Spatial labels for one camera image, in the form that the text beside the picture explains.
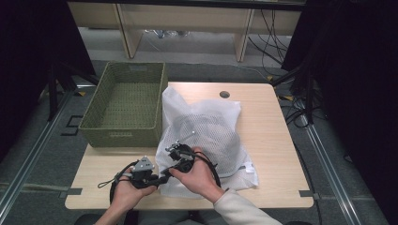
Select bundle of black floor cables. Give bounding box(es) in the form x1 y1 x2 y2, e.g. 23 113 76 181
248 8 290 68

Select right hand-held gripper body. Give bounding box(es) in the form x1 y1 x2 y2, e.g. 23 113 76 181
164 130 197 173

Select person's left hand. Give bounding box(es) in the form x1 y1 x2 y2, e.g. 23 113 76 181
111 167 158 214

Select black curtain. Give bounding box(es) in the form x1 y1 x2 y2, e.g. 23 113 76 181
0 0 97 163
281 0 398 225

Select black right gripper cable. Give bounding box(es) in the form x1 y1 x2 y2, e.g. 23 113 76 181
193 151 222 188

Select green woven basket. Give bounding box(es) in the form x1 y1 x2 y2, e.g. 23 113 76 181
78 61 169 148

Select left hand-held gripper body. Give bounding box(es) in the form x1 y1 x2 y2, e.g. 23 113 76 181
125 156 159 189

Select clear plastic bottles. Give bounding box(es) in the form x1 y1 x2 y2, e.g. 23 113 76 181
145 29 191 39

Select white mesh laundry bag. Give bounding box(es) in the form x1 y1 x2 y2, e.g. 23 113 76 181
155 86 260 200

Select metal floor rail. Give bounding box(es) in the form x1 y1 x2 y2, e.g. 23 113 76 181
298 102 364 225
0 83 97 219

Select beige wooden desk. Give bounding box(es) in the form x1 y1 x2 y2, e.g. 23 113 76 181
66 1 303 63

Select person's right hand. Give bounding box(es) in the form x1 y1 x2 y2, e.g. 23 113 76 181
168 146 226 204

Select person's lap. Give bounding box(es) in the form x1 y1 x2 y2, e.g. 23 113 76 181
137 209 220 225

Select black metal stand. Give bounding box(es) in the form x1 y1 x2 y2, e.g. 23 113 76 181
270 67 315 126
46 60 98 122

